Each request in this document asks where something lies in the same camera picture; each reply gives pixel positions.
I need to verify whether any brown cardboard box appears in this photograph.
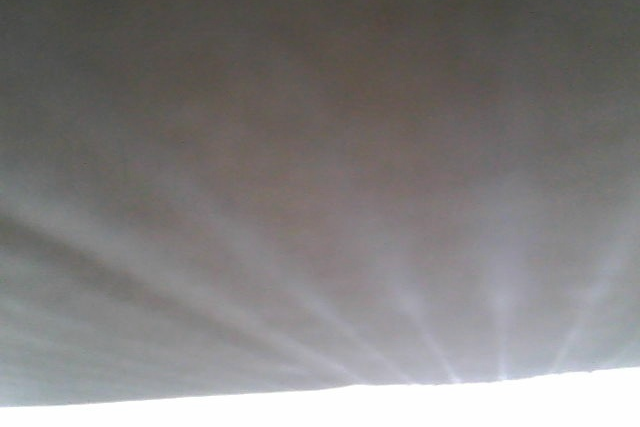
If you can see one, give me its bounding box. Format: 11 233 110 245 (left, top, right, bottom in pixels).
1 0 639 407

